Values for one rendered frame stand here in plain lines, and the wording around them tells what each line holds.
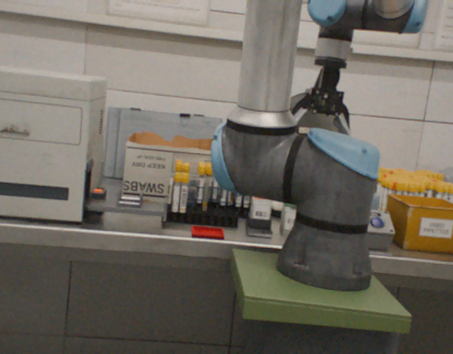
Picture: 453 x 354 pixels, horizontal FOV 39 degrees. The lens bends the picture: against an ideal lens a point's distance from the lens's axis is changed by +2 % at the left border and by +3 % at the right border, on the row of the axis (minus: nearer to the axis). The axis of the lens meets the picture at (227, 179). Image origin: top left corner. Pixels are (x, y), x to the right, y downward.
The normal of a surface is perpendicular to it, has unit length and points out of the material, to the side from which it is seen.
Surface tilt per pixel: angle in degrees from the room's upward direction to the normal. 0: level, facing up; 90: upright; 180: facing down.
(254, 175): 103
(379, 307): 2
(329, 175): 89
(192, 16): 94
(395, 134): 90
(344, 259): 73
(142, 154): 94
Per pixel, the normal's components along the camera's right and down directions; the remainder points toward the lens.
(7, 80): 0.07, 0.15
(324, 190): -0.44, 0.11
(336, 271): 0.11, -0.14
